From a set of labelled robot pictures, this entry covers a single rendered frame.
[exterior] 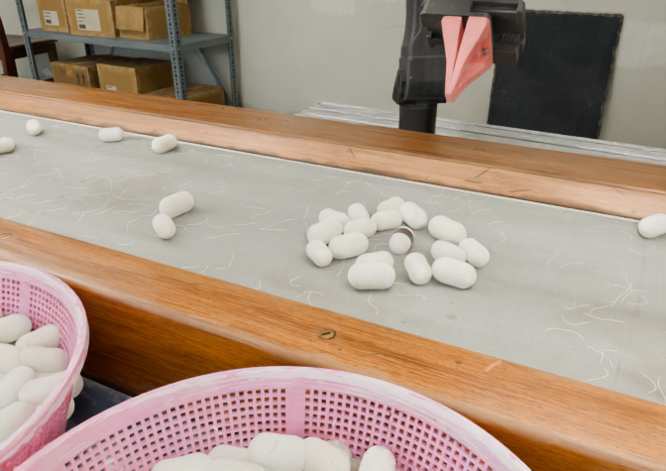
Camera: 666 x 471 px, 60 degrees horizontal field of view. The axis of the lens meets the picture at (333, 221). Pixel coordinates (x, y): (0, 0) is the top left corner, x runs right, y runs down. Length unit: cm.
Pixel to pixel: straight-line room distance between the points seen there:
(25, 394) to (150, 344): 8
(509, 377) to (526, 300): 13
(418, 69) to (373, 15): 185
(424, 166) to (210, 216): 25
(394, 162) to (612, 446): 44
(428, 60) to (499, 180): 33
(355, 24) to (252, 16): 58
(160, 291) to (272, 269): 11
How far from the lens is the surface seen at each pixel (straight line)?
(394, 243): 51
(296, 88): 304
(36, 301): 49
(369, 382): 33
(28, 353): 44
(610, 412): 35
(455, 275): 46
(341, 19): 285
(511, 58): 65
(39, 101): 105
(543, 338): 44
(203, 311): 40
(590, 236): 59
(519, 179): 66
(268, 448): 34
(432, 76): 94
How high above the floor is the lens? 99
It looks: 26 degrees down
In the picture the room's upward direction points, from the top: straight up
